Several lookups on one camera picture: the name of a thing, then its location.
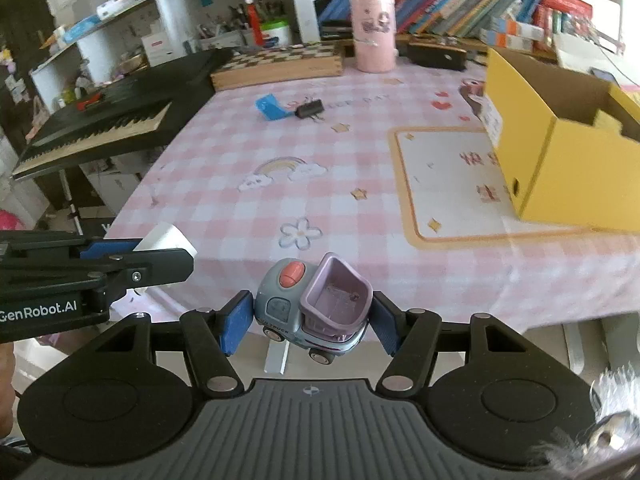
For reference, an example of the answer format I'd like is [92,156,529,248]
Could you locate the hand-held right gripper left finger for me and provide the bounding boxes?
[92,290,256,393]

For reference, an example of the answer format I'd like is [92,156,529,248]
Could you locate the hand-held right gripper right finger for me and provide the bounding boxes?
[371,290,533,396]

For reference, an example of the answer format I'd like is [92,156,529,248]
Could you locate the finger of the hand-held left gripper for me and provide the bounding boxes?
[82,249,196,312]
[80,237,146,261]

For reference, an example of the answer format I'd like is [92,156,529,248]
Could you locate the white tube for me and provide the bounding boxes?
[131,224,197,297]

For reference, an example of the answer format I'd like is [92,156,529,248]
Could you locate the grey purple toy truck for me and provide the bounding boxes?
[254,252,375,366]

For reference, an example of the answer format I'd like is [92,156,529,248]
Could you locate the yellow cardboard box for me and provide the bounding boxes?
[482,47,640,233]

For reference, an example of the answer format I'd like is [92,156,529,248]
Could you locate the pink checked desktop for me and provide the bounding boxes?
[102,55,640,336]

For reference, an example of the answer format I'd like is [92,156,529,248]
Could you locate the keyboard stand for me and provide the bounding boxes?
[57,167,86,236]

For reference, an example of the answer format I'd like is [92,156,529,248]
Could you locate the black keyboard piano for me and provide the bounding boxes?
[11,49,236,181]

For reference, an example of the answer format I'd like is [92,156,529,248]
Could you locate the blue tag with black clip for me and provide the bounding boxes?
[254,94,292,122]

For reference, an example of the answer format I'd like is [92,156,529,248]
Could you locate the white box red label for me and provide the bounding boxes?
[141,30,188,67]

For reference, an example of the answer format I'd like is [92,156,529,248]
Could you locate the black binder clip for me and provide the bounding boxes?
[295,99,323,122]

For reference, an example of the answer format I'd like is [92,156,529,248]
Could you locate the wooden chess box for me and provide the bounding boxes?
[210,42,345,92]

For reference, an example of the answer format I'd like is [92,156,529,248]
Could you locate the grey fluffy fur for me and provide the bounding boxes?
[530,367,640,480]

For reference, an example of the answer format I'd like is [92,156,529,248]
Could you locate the white jar green lid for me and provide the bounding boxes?
[260,19,292,47]

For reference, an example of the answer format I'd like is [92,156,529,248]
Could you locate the red bottle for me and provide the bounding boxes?
[244,0,264,46]

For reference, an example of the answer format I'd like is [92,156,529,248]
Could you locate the black case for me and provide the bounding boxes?
[407,37,468,72]

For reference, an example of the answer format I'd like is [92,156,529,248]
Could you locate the pink cylindrical container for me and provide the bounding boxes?
[349,0,398,73]

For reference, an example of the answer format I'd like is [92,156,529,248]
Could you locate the white bookshelf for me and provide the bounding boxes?
[30,0,626,86]

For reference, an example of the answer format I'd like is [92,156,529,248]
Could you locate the orange white carton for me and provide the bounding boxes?
[492,15,545,40]
[480,29,543,52]

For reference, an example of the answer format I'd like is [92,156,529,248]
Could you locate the long row of books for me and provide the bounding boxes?
[317,0,546,41]

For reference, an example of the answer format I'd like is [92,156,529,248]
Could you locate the flat red box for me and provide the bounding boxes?
[540,0,593,16]

